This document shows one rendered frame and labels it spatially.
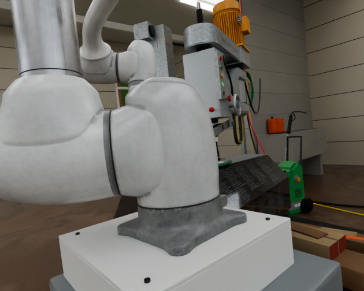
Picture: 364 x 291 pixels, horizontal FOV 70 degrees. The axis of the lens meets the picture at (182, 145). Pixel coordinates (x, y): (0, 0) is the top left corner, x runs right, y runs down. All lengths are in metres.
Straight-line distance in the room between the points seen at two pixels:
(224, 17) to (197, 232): 2.14
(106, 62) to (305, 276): 0.78
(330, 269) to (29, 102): 0.56
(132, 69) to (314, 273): 0.74
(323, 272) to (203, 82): 1.30
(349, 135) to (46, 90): 6.15
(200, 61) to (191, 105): 1.25
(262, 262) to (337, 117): 6.00
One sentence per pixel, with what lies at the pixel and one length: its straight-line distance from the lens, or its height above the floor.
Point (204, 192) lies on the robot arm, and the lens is 0.43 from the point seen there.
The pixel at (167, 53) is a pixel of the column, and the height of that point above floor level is 1.78.
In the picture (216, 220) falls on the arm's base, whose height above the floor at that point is 0.91.
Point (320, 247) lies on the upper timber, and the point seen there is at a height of 0.23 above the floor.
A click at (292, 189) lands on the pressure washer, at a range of 3.15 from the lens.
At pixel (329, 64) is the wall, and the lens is 6.51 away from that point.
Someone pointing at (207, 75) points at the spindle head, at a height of 1.39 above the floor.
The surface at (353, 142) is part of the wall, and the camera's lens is 6.34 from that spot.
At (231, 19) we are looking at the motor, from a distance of 2.40.
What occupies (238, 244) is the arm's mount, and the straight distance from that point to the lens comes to 0.42.
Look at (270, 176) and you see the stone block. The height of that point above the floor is 0.70.
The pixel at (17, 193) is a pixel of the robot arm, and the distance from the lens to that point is 0.47.
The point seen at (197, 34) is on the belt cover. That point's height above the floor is 1.63.
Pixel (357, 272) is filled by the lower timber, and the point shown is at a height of 0.14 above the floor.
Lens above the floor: 1.06
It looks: 3 degrees down
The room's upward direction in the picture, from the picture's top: 6 degrees counter-clockwise
